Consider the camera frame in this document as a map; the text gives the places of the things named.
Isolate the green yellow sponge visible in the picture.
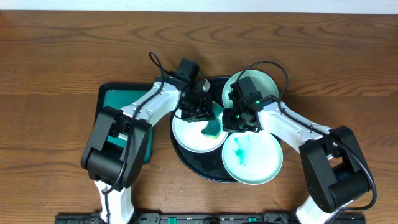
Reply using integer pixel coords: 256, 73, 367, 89
201, 120, 221, 139

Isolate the white plate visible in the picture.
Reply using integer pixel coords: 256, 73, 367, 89
172, 102, 228, 153

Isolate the mint green plate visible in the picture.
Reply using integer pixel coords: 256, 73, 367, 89
221, 131, 283, 185
221, 70, 279, 108

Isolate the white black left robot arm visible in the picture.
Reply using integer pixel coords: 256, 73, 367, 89
81, 78, 215, 223

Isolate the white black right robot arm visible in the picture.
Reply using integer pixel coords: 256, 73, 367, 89
222, 96, 377, 223

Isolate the black rectangular soapy water tray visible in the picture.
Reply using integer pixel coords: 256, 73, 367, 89
95, 83, 153, 164

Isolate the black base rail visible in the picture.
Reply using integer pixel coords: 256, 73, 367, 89
54, 212, 366, 224

